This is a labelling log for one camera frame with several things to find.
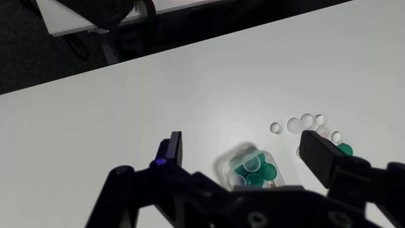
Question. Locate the black office chair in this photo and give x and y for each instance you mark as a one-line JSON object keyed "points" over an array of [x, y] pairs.
{"points": [[101, 10]]}

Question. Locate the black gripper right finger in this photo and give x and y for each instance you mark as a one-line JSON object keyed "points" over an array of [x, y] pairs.
{"points": [[320, 158]]}

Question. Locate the white ribbed plastic cap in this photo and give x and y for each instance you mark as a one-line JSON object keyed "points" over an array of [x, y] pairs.
{"points": [[237, 181], [252, 163]]}

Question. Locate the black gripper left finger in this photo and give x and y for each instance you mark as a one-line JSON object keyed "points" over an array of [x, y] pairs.
{"points": [[175, 147]]}

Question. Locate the small white plastic cap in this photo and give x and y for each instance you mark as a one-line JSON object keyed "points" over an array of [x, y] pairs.
{"points": [[276, 126]]}

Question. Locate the translucent flat plastic cap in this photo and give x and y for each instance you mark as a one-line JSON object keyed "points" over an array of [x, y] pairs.
{"points": [[294, 125]]}

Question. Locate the clear plastic lunch box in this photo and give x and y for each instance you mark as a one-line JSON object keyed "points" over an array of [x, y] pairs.
{"points": [[223, 163]]}

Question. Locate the white open plastic cap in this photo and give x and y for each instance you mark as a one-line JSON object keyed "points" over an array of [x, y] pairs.
{"points": [[306, 120], [336, 135]]}

